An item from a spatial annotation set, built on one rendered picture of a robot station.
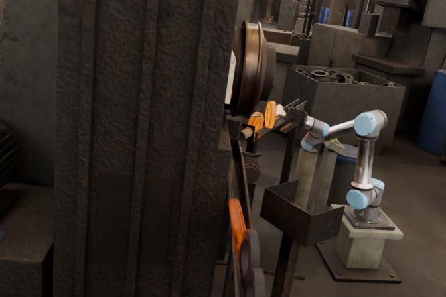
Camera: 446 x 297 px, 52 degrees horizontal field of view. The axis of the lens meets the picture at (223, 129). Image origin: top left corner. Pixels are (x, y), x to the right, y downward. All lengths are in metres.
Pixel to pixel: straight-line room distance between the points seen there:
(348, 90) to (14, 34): 3.04
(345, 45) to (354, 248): 3.92
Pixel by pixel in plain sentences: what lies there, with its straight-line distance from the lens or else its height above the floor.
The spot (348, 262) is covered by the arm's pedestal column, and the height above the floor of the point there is 0.06.
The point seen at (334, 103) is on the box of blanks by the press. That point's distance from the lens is 4.51.
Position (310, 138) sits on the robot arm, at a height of 0.71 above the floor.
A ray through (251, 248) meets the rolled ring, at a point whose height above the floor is 0.73.
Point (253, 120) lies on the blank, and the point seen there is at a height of 0.75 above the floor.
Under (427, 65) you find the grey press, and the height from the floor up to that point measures 0.87.
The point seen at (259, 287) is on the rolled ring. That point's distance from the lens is 1.35.
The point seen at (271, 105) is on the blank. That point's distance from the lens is 2.57.
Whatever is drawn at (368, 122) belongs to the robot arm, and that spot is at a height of 0.92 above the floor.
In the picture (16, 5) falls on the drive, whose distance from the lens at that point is 2.64.
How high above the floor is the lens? 1.52
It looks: 18 degrees down
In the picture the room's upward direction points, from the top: 8 degrees clockwise
